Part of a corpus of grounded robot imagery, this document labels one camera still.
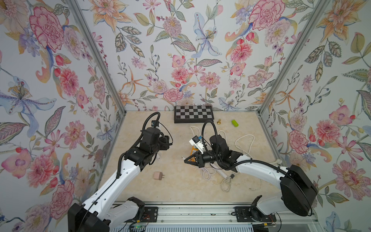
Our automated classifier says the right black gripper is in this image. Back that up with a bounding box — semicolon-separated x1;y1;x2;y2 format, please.
185;150;223;169

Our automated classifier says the orange power strip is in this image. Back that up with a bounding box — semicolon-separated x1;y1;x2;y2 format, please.
191;145;204;155

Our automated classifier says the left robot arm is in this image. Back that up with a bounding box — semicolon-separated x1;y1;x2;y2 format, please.
68;127;173;232

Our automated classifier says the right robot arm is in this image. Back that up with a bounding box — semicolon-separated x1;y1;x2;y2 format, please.
184;135;318;221

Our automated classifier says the white electric toothbrush centre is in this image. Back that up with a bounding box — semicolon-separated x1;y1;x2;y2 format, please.
215;169;230;179

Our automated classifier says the black white chessboard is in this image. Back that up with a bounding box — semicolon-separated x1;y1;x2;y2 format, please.
174;105;214;123

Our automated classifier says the green plastic cap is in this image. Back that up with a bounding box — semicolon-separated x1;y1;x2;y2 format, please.
231;119;239;127

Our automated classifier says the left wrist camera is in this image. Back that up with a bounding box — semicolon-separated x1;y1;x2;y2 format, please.
151;120;160;128

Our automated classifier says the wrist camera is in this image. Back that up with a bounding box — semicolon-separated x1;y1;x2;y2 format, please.
189;136;205;154
151;120;160;128

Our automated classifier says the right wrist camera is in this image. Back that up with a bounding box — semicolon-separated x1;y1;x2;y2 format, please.
189;136;205;154

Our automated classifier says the bundled white cable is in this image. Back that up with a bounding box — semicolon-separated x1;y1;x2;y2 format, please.
220;172;263;193

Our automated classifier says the pink wall charger adapter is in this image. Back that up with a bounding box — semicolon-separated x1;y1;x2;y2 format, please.
153;172;164;180

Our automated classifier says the aluminium mounting rail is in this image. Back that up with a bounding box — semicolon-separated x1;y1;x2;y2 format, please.
71;201;319;225

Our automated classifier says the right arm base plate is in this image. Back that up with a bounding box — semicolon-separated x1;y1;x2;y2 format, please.
231;206;277;223

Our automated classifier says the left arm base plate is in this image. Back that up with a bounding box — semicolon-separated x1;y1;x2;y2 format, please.
126;206;158;223

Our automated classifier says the white power strip cord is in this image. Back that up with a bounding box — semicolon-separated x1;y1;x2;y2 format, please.
189;125;283;166

